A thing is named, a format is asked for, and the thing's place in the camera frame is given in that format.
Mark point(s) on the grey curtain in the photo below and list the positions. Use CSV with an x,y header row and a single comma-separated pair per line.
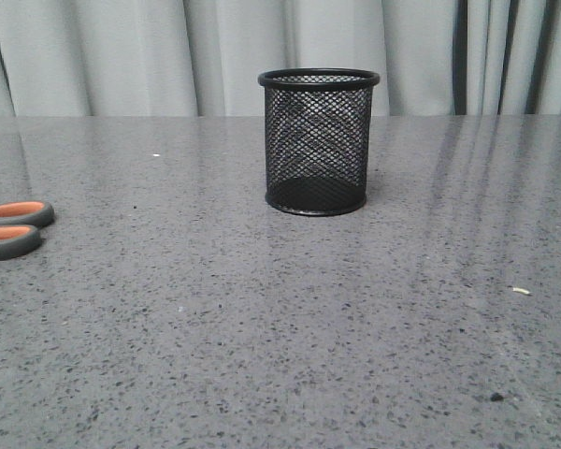
x,y
202,58

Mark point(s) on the black mesh pen bucket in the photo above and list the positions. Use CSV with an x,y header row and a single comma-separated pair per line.
x,y
317,123

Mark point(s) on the orange and grey scissors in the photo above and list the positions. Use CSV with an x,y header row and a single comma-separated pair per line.
x,y
19,226

